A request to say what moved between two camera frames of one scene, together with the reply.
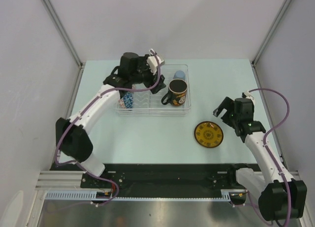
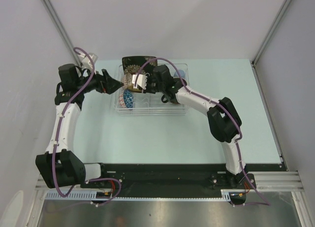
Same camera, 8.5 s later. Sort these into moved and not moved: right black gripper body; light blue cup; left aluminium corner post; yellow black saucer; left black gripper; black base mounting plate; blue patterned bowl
Moved: left black gripper; right black gripper body; yellow black saucer
Not moved: light blue cup; black base mounting plate; blue patterned bowl; left aluminium corner post
